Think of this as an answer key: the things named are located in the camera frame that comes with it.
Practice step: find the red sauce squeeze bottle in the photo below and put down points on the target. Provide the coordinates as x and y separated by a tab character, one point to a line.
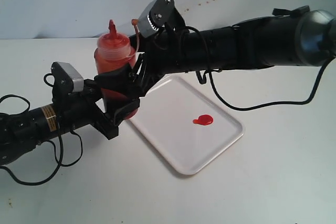
113	52

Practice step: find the red sauce blob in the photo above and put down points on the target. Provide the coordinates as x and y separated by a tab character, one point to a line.
204	120

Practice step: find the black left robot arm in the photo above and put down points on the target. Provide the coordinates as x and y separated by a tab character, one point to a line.
21	133

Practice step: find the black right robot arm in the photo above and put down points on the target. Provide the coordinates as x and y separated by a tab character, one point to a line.
286	38

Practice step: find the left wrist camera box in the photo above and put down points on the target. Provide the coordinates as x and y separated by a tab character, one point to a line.
67	79

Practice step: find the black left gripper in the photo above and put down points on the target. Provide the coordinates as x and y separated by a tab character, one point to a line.
78	109

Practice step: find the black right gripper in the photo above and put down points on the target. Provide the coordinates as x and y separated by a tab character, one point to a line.
161	54

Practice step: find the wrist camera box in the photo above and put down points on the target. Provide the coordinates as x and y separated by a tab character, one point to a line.
67	79
154	16

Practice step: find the white rectangular plastic tray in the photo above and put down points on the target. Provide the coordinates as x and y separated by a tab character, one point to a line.
165	119

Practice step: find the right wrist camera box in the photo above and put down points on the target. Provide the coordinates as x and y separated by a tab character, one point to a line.
154	16

